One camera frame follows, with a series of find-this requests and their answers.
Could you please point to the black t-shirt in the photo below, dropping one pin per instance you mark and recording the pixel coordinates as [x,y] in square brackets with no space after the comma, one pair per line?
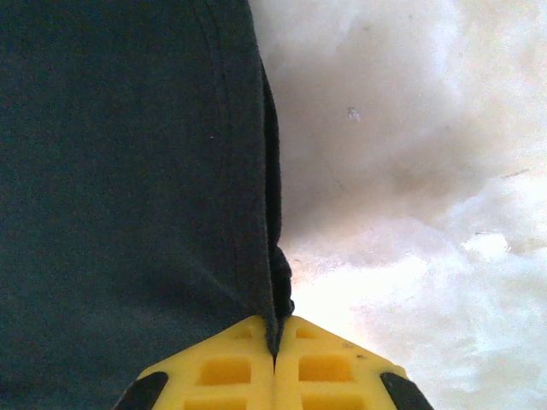
[128,171]

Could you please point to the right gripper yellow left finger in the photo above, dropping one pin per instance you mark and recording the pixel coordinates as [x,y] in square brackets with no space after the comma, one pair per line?
[222,371]

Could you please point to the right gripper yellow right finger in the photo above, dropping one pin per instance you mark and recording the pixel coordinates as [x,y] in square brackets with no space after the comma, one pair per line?
[325,367]

